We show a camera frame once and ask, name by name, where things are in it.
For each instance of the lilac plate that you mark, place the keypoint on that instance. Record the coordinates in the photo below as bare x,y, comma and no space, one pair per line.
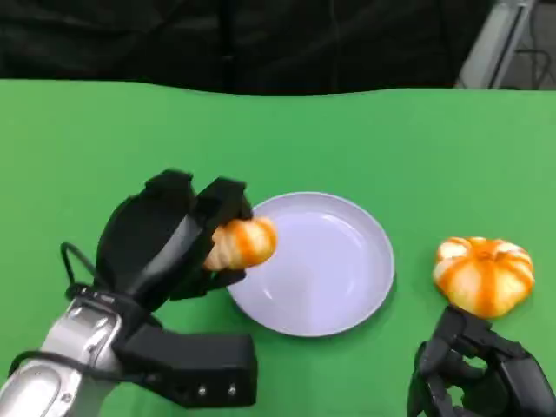
330,269

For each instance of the orange white toy bread roll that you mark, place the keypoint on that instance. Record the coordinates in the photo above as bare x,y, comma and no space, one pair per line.
247,243
482,278

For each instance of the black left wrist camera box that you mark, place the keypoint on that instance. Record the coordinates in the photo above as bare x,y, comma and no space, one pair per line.
195,365

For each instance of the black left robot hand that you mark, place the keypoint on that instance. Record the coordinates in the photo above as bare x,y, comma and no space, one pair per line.
143,243

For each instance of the green table cloth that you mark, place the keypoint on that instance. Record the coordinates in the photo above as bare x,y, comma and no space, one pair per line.
130,143

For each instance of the grey metal frame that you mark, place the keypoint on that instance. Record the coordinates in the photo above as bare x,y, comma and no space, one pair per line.
495,48

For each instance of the black backdrop curtain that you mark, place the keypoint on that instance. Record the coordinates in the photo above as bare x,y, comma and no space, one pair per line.
217,39

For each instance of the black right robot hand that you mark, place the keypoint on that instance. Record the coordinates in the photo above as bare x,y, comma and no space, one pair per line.
517,378

